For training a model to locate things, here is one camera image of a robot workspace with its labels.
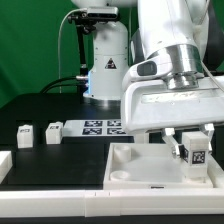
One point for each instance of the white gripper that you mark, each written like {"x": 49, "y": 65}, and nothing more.
{"x": 148, "y": 105}

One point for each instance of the white square table top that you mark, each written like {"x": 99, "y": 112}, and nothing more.
{"x": 148, "y": 166}

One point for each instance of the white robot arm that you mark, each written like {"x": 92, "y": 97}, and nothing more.
{"x": 148, "y": 58}

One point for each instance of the white U-shaped obstacle fence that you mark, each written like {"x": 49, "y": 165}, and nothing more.
{"x": 112, "y": 202}

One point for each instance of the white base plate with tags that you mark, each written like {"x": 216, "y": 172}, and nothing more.
{"x": 90, "y": 128}

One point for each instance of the black camera on stand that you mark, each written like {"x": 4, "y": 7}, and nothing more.
{"x": 85, "y": 21}

